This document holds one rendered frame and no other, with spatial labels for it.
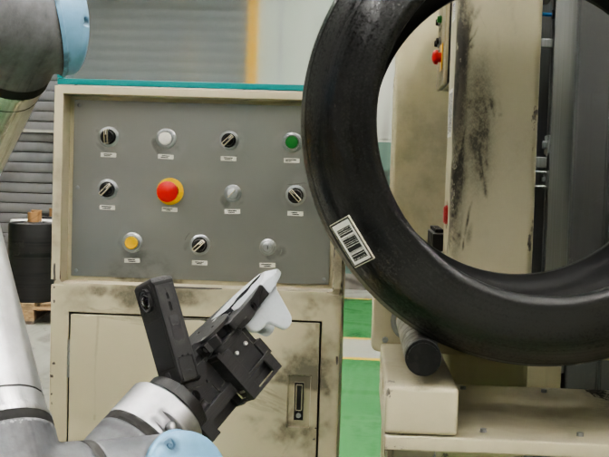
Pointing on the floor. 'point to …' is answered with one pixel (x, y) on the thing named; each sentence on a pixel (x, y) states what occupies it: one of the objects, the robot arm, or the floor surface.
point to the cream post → (492, 156)
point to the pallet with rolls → (32, 263)
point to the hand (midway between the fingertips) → (266, 273)
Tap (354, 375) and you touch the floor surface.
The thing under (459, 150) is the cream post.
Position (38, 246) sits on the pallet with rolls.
